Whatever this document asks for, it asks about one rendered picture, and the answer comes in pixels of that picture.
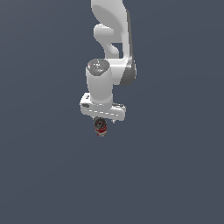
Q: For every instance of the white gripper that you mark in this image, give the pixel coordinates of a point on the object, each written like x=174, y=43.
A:
x=102, y=110

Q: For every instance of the red and black can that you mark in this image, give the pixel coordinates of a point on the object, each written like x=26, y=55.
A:
x=100, y=127

